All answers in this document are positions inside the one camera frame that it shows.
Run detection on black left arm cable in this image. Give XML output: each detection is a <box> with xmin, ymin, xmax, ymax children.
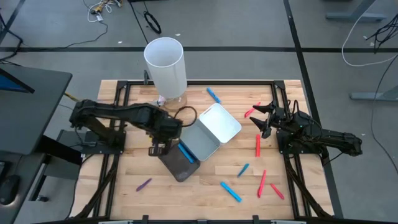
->
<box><xmin>173</xmin><ymin>105</ymin><xmax>198</xmax><ymax>128</ymax></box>

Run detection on crumpled clear plastic wrapper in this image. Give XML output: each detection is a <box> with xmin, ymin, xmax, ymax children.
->
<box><xmin>151</xmin><ymin>95</ymin><xmax>168</xmax><ymax>108</ymax></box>

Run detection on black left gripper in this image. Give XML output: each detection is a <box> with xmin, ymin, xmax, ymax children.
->
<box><xmin>147</xmin><ymin>116</ymin><xmax>185</xmax><ymax>157</ymax></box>

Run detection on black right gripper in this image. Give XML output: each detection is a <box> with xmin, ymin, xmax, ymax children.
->
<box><xmin>249</xmin><ymin>100</ymin><xmax>313</xmax><ymax>139</ymax></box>

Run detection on black cable bundle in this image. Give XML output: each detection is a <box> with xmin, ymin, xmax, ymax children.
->
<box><xmin>366</xmin><ymin>14</ymin><xmax>398</xmax><ymax>54</ymax></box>

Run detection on black computer mouse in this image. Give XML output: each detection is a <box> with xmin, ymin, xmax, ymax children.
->
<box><xmin>0</xmin><ymin>174</ymin><xmax>21</xmax><ymax>206</ymax></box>

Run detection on smoky dark transparent bin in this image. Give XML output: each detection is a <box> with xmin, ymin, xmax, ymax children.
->
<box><xmin>157</xmin><ymin>141</ymin><xmax>201</xmax><ymax>183</ymax></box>

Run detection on white floor cable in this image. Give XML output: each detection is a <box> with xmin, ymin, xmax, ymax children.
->
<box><xmin>341</xmin><ymin>0</ymin><xmax>398</xmax><ymax>68</ymax></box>

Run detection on black cable coil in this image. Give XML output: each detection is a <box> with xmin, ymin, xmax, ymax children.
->
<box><xmin>143</xmin><ymin>11</ymin><xmax>162</xmax><ymax>35</ymax></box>

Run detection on white cylinder lamp wooden base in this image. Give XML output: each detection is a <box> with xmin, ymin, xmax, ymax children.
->
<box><xmin>143</xmin><ymin>37</ymin><xmax>189</xmax><ymax>112</ymax></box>

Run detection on purple highlighter marker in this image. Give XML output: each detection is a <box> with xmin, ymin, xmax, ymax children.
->
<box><xmin>136</xmin><ymin>177</ymin><xmax>153</xmax><ymax>192</ymax></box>

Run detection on grey plastic bin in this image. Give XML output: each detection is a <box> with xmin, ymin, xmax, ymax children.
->
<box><xmin>179</xmin><ymin>117</ymin><xmax>222</xmax><ymax>162</ymax></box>

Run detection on white and yellow cable bundle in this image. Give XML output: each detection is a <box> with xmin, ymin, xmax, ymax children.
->
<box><xmin>82</xmin><ymin>0</ymin><xmax>123</xmax><ymax>23</ymax></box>

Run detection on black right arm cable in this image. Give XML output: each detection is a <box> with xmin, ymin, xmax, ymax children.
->
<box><xmin>283</xmin><ymin>98</ymin><xmax>301</xmax><ymax>116</ymax></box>

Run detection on white plastic bin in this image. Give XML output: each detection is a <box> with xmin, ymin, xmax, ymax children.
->
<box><xmin>198</xmin><ymin>103</ymin><xmax>243</xmax><ymax>144</ymax></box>

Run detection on black side desk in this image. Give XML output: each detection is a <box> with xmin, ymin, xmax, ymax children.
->
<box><xmin>0</xmin><ymin>149</ymin><xmax>47</xmax><ymax>224</ymax></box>

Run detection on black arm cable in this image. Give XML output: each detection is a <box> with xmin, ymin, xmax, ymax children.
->
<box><xmin>283</xmin><ymin>98</ymin><xmax>301</xmax><ymax>116</ymax></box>
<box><xmin>173</xmin><ymin>105</ymin><xmax>198</xmax><ymax>128</ymax></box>

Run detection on dark grey desk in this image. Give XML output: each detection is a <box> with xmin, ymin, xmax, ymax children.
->
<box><xmin>0</xmin><ymin>63</ymin><xmax>73</xmax><ymax>156</ymax></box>

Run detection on monitor with blue screen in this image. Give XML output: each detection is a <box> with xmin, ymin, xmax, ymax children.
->
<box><xmin>0</xmin><ymin>67</ymin><xmax>35</xmax><ymax>95</ymax></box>

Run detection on teal highlighter marker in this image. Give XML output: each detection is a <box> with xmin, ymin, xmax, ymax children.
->
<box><xmin>237</xmin><ymin>163</ymin><xmax>250</xmax><ymax>178</ymax></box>

